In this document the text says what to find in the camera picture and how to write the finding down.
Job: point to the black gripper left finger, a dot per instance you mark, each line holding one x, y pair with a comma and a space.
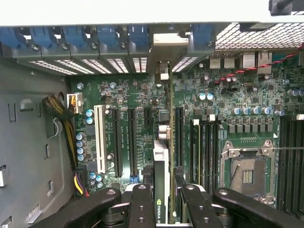
142, 209

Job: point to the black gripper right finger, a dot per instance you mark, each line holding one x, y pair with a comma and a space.
199, 209

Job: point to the RAM stick in slot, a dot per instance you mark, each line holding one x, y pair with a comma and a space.
195, 154

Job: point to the black RAM slot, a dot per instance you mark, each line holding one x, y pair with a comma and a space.
292, 166
209, 154
300, 166
284, 166
215, 154
203, 154

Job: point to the CPU socket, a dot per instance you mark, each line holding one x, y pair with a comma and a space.
247, 171

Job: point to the long black expansion slot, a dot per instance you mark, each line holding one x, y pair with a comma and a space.
132, 142
179, 137
116, 142

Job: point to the white expansion slot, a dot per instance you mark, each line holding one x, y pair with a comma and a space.
99, 137

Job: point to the short black expansion slot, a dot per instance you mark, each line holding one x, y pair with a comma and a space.
147, 116

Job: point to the thin metal locking lever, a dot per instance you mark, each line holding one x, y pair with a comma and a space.
285, 149

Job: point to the green motherboard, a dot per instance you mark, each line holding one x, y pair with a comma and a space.
237, 95

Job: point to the white power connector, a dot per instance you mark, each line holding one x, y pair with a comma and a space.
75, 103

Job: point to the open black PC case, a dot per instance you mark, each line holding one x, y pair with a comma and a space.
23, 142

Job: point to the silver rear port block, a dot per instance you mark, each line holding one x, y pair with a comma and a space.
264, 62
248, 61
215, 62
229, 62

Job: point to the blue expansion slot clip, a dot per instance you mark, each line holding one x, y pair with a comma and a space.
10, 38
108, 35
202, 34
42, 36
137, 35
76, 36

